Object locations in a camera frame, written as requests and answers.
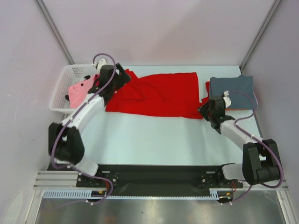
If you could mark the pink t shirt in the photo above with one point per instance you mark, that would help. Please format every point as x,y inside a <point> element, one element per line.
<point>78,92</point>

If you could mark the orange folded t shirt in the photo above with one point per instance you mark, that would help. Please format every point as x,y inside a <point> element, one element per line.
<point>229,109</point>

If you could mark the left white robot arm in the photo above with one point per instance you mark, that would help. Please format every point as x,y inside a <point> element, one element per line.
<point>64,138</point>

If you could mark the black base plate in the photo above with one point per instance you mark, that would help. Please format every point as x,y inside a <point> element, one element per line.
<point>160,181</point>

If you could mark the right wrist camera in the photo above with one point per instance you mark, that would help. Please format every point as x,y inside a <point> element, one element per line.
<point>227,100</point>

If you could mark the red t shirt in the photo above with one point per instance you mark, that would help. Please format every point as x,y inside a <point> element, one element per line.
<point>207,85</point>
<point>159,95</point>

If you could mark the white plastic laundry basket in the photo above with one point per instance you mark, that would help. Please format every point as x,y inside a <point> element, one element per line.
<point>70,75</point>

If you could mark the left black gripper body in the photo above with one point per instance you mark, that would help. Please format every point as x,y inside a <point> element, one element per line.
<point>117,84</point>

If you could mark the right aluminium corner post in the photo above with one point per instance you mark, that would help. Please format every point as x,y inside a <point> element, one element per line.
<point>266,22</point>

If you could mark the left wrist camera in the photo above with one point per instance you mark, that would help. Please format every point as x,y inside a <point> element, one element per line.
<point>98,65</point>

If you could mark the red folded t shirt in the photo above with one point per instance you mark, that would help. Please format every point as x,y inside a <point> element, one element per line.
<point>207,85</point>

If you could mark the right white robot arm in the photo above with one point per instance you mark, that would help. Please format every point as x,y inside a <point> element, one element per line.
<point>261,162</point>

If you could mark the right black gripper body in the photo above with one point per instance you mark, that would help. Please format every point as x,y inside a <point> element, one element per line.
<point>208,111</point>

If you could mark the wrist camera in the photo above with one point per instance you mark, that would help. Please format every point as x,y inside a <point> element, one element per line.
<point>98,65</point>
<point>227,100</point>

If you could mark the left aluminium corner post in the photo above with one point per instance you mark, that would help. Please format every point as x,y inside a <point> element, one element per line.
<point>54,30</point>

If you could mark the aluminium corner post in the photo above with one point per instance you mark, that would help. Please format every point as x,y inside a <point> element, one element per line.
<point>266,22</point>
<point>54,30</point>

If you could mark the grey folded t shirt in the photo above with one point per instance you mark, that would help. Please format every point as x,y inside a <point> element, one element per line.
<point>240,91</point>

